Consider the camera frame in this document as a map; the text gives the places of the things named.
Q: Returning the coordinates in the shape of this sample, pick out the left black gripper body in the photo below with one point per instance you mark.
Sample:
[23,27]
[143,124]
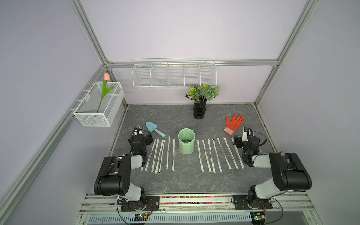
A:
[148,140]

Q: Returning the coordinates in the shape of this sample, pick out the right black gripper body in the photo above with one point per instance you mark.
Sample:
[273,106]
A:
[239,144]

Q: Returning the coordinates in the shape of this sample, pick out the fourteenth white straw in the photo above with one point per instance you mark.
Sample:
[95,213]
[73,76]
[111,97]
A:
[154,158]

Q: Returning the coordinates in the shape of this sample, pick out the fifteenth white straw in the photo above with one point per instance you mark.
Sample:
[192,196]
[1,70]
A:
[150,155]

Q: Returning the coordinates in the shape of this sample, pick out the twelfth white straw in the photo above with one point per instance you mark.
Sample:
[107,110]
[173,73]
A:
[167,153]

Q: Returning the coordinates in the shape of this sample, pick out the eleventh white straw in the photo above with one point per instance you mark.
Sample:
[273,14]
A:
[173,155]

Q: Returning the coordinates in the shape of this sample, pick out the green cylindrical storage cup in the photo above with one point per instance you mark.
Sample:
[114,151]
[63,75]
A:
[186,139]

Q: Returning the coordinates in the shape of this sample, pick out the thirteenth white straw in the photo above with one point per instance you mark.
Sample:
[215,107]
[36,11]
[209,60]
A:
[159,156]

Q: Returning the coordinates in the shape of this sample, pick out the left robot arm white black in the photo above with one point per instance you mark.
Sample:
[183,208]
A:
[113,178]

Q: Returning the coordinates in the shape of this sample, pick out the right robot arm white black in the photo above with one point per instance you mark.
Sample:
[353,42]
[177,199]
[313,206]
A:
[287,174]

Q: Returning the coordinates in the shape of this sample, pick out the teal garden trowel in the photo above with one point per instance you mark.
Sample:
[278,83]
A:
[153,128]

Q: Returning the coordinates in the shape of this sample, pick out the red work glove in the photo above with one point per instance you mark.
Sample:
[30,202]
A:
[233,124]

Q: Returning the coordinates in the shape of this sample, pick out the black vase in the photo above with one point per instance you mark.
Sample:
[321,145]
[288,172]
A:
[200,108]

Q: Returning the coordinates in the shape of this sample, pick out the green artificial plant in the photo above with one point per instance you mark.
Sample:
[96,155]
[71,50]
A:
[202,93]

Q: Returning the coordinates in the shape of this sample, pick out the pink artificial tulip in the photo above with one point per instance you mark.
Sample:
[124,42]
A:
[105,89]

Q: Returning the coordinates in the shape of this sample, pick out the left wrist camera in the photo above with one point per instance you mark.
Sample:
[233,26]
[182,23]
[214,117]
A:
[137,131]

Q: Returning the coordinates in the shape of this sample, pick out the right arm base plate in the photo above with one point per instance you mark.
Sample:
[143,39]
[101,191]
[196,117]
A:
[244,202]

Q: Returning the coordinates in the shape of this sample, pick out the white mesh wall basket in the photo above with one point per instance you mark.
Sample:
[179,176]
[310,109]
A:
[112,104]

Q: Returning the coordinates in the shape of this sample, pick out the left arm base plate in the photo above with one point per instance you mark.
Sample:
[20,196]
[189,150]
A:
[149,204]

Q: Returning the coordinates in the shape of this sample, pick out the white wire wall shelf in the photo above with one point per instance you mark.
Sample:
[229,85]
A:
[174,72]

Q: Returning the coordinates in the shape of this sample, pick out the white slotted cable duct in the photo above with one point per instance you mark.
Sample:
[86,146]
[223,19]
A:
[171,218]

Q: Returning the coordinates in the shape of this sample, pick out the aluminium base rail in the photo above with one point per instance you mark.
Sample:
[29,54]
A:
[182,203]

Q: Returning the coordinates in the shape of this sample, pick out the aluminium frame struts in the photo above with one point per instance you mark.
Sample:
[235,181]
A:
[13,198]

